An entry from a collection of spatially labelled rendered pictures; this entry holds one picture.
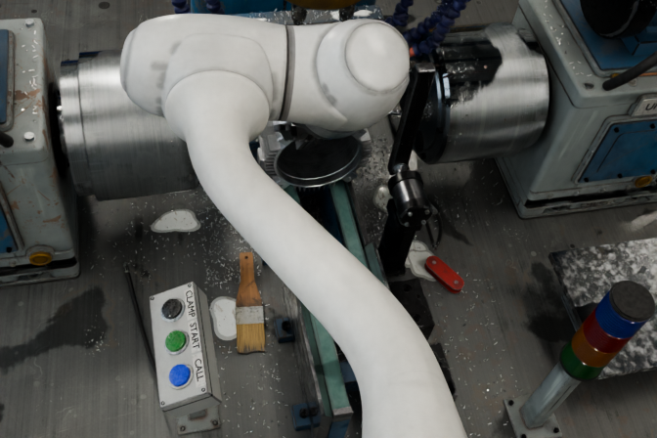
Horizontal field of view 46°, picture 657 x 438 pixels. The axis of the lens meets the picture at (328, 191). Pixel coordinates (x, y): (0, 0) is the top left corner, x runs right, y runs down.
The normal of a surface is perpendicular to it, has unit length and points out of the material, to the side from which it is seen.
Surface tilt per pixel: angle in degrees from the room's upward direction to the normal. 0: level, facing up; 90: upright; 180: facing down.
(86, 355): 0
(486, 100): 50
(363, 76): 42
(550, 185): 89
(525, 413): 90
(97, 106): 28
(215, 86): 38
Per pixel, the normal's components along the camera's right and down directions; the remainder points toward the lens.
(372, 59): 0.23, -0.07
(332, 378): 0.11, -0.60
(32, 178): 0.22, 0.79
